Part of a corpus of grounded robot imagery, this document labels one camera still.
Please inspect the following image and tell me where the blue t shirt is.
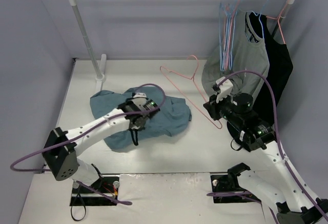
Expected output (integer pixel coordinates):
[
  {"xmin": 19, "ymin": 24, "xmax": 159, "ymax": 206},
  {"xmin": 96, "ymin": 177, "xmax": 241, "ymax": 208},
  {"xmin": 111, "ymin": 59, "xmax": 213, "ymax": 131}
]
[{"xmin": 90, "ymin": 86, "xmax": 192, "ymax": 151}]

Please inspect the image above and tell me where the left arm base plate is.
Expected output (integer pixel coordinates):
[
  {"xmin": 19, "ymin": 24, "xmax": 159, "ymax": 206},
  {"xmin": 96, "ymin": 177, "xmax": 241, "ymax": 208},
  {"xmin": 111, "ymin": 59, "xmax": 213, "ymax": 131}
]
[{"xmin": 69, "ymin": 175, "xmax": 119, "ymax": 207}]

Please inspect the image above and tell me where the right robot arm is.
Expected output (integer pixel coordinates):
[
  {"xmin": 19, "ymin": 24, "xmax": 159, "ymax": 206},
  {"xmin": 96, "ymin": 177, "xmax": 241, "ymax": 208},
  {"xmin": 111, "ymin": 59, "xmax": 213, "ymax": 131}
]
[{"xmin": 204, "ymin": 93, "xmax": 327, "ymax": 223}]

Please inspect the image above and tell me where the blue hanger holding tank top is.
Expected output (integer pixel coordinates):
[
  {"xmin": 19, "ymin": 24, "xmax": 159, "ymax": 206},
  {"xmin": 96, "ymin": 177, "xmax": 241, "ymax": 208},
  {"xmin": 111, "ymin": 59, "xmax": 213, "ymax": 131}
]
[{"xmin": 250, "ymin": 0, "xmax": 271, "ymax": 39}]

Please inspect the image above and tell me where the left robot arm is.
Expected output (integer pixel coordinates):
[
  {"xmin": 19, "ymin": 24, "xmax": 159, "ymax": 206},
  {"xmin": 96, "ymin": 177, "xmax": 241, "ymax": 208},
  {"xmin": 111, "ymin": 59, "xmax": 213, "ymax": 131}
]
[{"xmin": 42, "ymin": 96, "xmax": 160, "ymax": 193}]

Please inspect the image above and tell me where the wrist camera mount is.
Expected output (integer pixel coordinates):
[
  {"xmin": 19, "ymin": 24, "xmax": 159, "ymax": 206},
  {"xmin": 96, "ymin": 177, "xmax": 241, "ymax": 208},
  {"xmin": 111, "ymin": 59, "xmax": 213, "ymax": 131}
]
[
  {"xmin": 132, "ymin": 93, "xmax": 148, "ymax": 107},
  {"xmin": 212, "ymin": 77, "xmax": 233, "ymax": 103}
]

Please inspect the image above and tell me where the pink hanger at rack end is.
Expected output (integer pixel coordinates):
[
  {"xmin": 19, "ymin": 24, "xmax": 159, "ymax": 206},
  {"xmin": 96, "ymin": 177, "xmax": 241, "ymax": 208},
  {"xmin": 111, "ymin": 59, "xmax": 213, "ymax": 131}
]
[{"xmin": 267, "ymin": 0, "xmax": 291, "ymax": 45}]

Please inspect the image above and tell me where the blue wire hanger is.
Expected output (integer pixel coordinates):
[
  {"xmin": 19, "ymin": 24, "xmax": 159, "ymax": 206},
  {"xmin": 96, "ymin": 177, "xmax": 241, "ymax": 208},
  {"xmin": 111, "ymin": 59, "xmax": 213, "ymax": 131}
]
[{"xmin": 219, "ymin": 3, "xmax": 228, "ymax": 72}]

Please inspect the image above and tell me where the black looped cable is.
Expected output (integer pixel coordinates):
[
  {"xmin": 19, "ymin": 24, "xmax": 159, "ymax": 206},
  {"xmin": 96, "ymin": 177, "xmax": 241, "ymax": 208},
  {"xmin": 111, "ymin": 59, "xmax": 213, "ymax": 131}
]
[{"xmin": 70, "ymin": 193, "xmax": 88, "ymax": 221}]

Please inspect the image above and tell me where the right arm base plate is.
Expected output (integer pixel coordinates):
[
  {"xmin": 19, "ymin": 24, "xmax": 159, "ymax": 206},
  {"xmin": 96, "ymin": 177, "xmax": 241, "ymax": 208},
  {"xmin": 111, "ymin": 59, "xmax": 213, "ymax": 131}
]
[{"xmin": 210, "ymin": 174, "xmax": 261, "ymax": 204}]

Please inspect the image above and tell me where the black tank top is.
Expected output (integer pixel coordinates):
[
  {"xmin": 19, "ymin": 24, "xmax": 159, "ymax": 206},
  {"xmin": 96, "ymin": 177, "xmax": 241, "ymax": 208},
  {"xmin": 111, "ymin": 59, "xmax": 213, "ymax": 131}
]
[{"xmin": 244, "ymin": 12, "xmax": 293, "ymax": 135}]

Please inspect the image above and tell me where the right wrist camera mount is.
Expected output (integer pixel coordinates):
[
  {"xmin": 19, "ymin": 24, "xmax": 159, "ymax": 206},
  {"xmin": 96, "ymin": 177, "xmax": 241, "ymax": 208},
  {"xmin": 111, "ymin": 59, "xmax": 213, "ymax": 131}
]
[{"xmin": 212, "ymin": 77, "xmax": 233, "ymax": 103}]

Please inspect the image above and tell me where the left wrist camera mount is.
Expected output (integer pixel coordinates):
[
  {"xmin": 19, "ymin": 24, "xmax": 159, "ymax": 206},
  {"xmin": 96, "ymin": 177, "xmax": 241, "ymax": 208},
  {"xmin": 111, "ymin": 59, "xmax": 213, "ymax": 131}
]
[{"xmin": 132, "ymin": 93, "xmax": 148, "ymax": 107}]

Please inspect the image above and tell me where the grey sweatshirt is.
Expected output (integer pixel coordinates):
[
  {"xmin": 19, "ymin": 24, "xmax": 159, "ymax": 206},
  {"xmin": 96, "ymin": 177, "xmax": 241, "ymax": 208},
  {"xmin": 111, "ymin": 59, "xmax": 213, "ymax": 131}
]
[{"xmin": 201, "ymin": 12, "xmax": 270, "ymax": 99}]

